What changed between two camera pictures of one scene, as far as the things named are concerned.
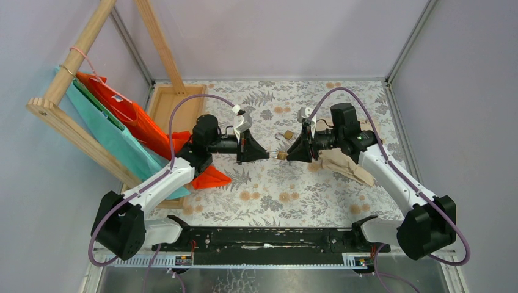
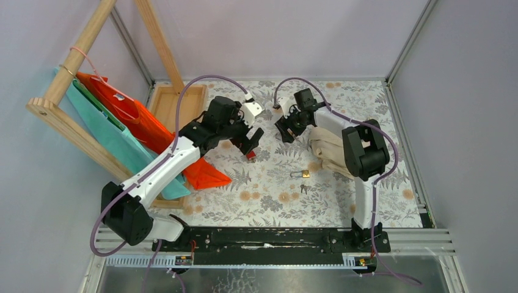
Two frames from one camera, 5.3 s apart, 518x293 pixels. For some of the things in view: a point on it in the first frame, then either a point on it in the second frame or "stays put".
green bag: (99, 104) stays put
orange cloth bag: (146, 130) stays put
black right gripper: (300, 149) → (283, 124)
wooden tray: (175, 113) stays put
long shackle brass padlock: (281, 155) → (305, 174)
